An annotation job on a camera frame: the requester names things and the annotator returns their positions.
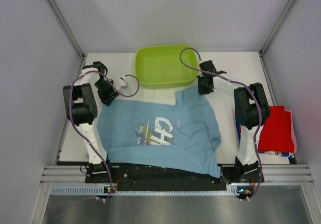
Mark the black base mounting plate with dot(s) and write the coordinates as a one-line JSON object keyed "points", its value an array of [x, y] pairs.
{"points": [[135, 177]]}

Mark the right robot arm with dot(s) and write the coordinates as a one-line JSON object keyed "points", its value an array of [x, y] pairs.
{"points": [[251, 112]]}

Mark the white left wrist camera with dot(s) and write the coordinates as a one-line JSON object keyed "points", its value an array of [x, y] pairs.
{"points": [[121, 82]]}

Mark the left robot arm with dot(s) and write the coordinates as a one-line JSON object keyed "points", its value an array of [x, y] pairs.
{"points": [[82, 111]]}

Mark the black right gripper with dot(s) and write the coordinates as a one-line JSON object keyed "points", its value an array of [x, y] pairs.
{"points": [[200, 91]]}

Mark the green plastic basin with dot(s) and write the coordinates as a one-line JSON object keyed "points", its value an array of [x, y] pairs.
{"points": [[164, 66]]}

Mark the light blue t shirt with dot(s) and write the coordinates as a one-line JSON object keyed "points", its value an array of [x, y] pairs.
{"points": [[182, 136]]}

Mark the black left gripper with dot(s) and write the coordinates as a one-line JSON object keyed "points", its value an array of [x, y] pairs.
{"points": [[106, 98]]}

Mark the aluminium corner post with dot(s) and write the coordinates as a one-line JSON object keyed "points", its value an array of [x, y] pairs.
{"points": [[277, 27], [65, 27]]}

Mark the right aluminium corner post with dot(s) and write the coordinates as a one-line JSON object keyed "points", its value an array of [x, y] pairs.
{"points": [[277, 27]]}

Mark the red folded t shirt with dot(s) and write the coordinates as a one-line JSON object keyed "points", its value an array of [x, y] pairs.
{"points": [[277, 134]]}

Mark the left aluminium corner post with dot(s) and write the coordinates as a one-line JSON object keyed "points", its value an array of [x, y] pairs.
{"points": [[65, 27]]}

